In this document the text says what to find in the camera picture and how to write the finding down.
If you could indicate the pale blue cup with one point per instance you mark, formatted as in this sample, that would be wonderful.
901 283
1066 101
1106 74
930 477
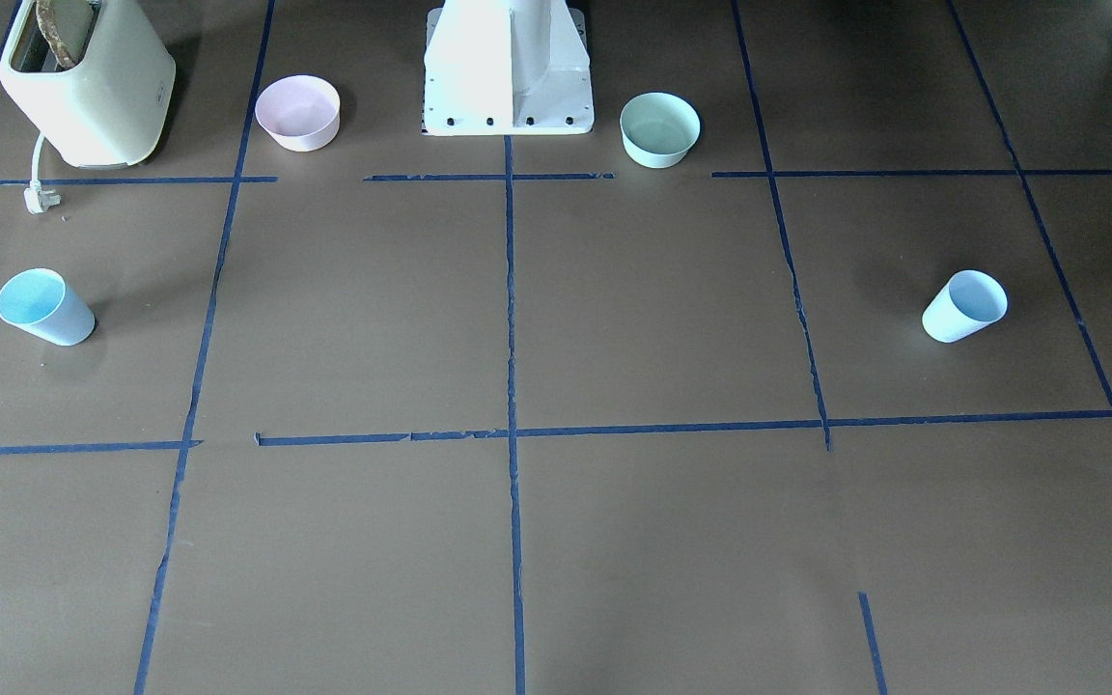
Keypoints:
968 302

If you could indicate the light blue cup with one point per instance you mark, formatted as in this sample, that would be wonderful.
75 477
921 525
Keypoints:
42 303

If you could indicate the mint green bowl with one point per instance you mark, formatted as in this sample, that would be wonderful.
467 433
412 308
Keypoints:
658 129

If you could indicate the pink bowl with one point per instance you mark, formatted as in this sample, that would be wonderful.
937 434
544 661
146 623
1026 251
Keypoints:
302 113

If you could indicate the cream white toaster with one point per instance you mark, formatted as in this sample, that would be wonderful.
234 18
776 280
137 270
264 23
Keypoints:
108 110

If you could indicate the toast slice in toaster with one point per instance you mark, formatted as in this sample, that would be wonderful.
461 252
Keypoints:
66 27

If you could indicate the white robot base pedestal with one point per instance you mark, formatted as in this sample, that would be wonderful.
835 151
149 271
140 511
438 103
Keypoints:
507 68

